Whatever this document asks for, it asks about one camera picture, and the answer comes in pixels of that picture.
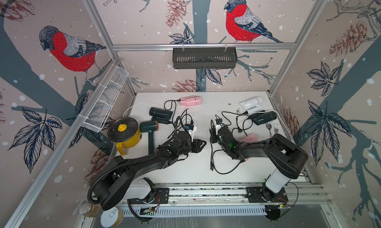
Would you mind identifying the green copper long hair dryer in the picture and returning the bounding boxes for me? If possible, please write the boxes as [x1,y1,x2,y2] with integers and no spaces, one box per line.
[140,121,159,155]

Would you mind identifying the white folding hair dryer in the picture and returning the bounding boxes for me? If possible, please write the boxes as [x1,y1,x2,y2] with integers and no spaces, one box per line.
[240,97,263,110]

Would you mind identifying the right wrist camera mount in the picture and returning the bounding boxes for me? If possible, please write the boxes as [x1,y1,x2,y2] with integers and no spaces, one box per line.
[215,115,224,131]

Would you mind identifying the black hanging wall basket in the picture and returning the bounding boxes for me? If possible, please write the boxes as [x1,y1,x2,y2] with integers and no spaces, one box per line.
[172,47,238,69]

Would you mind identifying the black cord of pink dryer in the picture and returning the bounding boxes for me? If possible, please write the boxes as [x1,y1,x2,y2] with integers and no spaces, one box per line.
[163,99,182,122]

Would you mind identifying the glass jar with lid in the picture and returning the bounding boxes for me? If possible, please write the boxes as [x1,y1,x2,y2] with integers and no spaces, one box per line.
[79,203,103,218]

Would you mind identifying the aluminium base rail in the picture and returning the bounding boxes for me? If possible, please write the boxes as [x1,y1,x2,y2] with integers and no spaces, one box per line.
[115,181,332,219]

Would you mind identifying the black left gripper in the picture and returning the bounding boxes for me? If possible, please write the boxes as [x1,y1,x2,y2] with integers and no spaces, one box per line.
[177,139,207,157]

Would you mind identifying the white lidded tin can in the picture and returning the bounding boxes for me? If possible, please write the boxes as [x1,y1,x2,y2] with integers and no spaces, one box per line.
[100,207,124,228]

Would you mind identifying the dark green small hair dryer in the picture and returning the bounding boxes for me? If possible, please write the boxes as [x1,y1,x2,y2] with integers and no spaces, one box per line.
[149,107,173,125]

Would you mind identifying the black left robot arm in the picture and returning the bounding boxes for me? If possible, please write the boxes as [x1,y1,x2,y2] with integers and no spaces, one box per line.
[87,131,207,211]

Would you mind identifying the dark green folding hair dryer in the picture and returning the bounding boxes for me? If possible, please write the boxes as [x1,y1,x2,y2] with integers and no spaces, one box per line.
[249,111,277,125]

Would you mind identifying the pink folding hair dryer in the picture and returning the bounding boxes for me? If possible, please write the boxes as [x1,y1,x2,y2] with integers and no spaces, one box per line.
[180,96,201,107]

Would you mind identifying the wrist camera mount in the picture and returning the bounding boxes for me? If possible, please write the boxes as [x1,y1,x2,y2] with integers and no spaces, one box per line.
[215,115,224,131]
[185,124,197,141]

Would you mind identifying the yellow pot with glass lid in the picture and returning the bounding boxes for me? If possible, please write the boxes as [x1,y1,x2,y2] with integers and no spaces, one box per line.
[108,117,141,156]

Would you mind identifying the black cord of small dryer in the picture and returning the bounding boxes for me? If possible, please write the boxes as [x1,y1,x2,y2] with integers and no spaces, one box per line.
[174,108,195,133]

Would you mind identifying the silver fork dark handle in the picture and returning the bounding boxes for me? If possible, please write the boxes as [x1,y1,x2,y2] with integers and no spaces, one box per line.
[274,124,280,134]

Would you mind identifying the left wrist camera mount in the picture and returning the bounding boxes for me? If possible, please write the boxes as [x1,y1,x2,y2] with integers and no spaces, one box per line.
[185,124,197,141]

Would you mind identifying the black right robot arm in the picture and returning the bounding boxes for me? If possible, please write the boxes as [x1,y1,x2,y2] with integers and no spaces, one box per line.
[210,126,308,201]

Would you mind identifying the silver spoon pink handle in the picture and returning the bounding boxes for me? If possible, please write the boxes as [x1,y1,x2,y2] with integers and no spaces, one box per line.
[266,122,272,137]

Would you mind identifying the white wire basket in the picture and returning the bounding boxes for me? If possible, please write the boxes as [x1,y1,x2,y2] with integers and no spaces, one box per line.
[81,64,129,133]

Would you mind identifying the black cord of near dryer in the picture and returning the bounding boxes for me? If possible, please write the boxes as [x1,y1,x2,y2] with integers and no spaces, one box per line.
[209,138,242,175]

